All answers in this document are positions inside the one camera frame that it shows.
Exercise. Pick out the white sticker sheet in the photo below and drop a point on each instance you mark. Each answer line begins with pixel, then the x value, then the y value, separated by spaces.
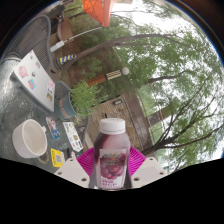
pixel 72 136

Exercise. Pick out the yellow square card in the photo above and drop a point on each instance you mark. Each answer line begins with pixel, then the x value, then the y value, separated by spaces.
pixel 57 156

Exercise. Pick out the wooden lamp post globe light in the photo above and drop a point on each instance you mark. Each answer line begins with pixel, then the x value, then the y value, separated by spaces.
pixel 106 76

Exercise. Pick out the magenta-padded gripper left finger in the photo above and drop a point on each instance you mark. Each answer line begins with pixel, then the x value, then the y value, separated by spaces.
pixel 73 170

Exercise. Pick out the blue yellow striped cone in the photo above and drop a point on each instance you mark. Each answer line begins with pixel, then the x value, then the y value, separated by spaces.
pixel 67 59

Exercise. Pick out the wall lantern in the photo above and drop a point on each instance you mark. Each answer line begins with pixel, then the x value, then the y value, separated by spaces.
pixel 117 102

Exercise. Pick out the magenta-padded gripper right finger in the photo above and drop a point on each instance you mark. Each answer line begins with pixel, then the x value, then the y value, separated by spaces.
pixel 146 170

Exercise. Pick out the colourful picture card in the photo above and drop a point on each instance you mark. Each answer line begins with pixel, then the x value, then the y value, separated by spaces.
pixel 53 127

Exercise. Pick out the silver laptop with stickers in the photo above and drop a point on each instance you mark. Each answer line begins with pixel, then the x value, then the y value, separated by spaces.
pixel 35 80

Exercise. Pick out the green plant in blue pot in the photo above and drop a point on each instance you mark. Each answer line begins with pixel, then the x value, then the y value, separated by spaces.
pixel 83 98

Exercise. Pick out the white ceramic mug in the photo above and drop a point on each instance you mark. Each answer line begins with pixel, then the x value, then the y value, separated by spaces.
pixel 28 138

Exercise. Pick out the orange canopy tent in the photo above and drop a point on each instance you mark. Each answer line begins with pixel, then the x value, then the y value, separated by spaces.
pixel 100 10

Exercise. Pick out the purple juice bottle white cap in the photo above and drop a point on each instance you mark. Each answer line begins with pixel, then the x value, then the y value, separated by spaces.
pixel 111 150

